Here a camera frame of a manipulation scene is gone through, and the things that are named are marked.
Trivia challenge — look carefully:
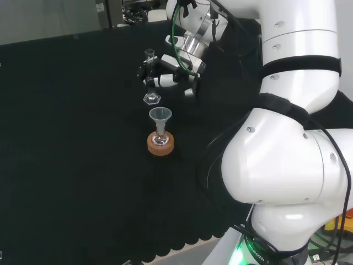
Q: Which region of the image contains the black cable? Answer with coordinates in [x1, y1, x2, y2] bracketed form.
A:
[307, 118, 353, 265]

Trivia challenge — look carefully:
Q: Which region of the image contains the round cork ring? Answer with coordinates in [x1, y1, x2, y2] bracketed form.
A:
[147, 131, 175, 156]

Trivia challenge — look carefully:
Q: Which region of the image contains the yellow stop button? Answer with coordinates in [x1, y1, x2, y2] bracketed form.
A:
[323, 213, 353, 236]

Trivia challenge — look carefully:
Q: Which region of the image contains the green cable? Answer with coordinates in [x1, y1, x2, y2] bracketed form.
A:
[171, 0, 200, 77]

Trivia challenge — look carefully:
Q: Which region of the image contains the black bench cloth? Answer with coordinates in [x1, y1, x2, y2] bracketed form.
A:
[0, 18, 353, 263]

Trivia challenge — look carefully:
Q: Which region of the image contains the clear plastic funnel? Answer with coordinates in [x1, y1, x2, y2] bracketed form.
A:
[148, 108, 173, 136]

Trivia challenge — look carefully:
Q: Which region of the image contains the clear round-bottom glass flask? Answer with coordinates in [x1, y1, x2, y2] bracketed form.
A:
[153, 129, 169, 147]

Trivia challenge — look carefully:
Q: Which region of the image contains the grey metal cabinet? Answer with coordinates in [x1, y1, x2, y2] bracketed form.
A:
[94, 0, 114, 29]

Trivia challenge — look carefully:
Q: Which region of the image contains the clear glass graduated cylinder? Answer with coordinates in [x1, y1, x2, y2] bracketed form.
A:
[142, 49, 162, 107]

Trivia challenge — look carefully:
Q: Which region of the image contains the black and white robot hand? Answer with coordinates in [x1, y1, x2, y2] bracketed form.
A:
[137, 34, 207, 98]

